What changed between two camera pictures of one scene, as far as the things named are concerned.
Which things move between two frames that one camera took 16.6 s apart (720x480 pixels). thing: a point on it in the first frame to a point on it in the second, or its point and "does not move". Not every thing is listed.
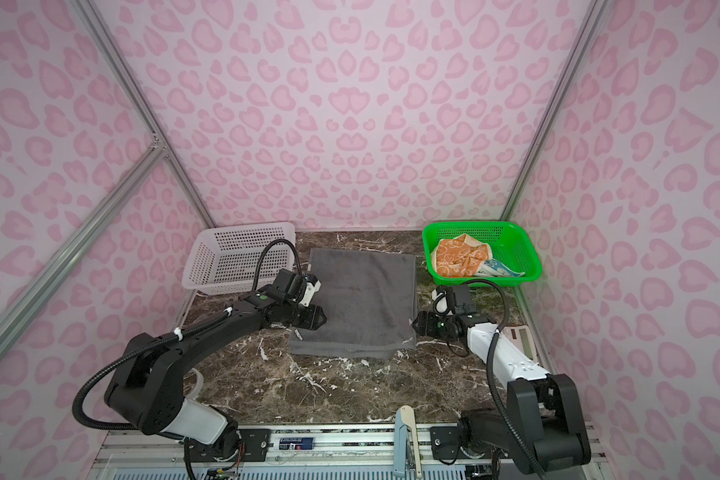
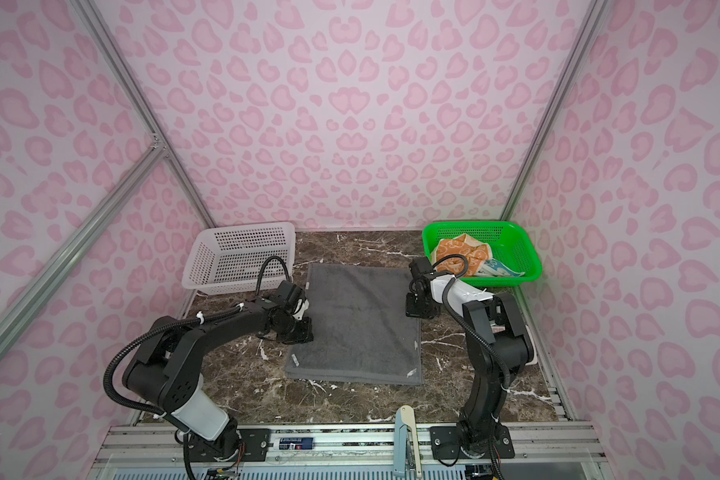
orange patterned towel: (459, 256) does not move
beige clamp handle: (404, 420) does not move
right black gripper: (426, 323) to (412, 311)
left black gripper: (314, 319) to (307, 336)
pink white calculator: (520, 337) does not move
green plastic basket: (507, 243) does not move
